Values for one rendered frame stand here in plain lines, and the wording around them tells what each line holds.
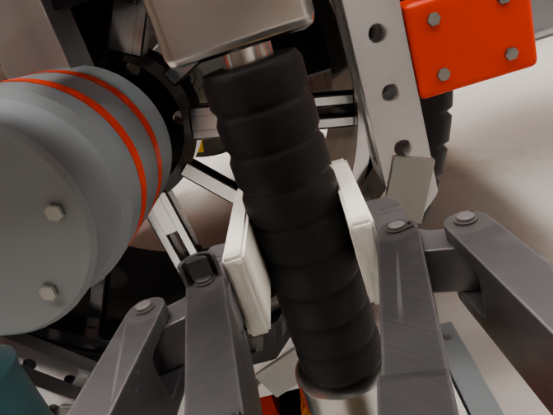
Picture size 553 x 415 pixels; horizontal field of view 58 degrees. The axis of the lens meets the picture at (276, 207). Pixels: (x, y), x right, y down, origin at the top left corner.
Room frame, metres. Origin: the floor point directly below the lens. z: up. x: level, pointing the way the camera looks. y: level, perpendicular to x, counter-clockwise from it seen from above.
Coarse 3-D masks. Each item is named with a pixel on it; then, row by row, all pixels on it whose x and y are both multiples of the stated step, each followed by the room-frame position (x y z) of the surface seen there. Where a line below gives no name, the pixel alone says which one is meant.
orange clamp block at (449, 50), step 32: (416, 0) 0.38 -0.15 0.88; (448, 0) 0.37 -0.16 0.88; (480, 0) 0.36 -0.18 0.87; (512, 0) 0.36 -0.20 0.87; (416, 32) 0.37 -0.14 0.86; (448, 32) 0.37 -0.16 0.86; (480, 32) 0.36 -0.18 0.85; (512, 32) 0.36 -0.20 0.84; (416, 64) 0.37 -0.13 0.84; (448, 64) 0.37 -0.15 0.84; (480, 64) 0.36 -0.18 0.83; (512, 64) 0.36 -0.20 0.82
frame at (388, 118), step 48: (336, 0) 0.42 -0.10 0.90; (384, 0) 0.37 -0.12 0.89; (384, 48) 0.37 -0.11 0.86; (384, 96) 0.41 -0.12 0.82; (384, 144) 0.37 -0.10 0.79; (384, 192) 0.37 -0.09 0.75; (432, 192) 0.37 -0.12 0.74; (0, 336) 0.46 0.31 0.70; (288, 336) 0.39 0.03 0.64; (48, 384) 0.42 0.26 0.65; (288, 384) 0.39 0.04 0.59
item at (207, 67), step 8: (152, 32) 0.99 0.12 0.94; (152, 40) 0.99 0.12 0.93; (152, 48) 0.99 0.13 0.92; (200, 64) 0.94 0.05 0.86; (208, 64) 0.94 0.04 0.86; (216, 64) 0.93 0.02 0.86; (136, 72) 1.00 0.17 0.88; (208, 72) 0.94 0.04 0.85; (200, 96) 0.94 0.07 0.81; (176, 112) 0.95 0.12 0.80; (208, 144) 0.99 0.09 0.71; (216, 144) 0.99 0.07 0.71; (200, 152) 0.99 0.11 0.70; (208, 152) 0.99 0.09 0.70; (216, 152) 0.99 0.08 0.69
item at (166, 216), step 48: (96, 48) 0.50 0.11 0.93; (144, 48) 0.50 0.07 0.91; (336, 48) 0.56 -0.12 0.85; (192, 96) 0.52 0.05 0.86; (336, 96) 0.48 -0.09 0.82; (192, 144) 0.50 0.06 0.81; (336, 144) 0.59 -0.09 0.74; (192, 240) 0.50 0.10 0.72; (96, 288) 0.51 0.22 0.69; (144, 288) 0.61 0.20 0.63; (48, 336) 0.50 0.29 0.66; (96, 336) 0.50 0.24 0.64
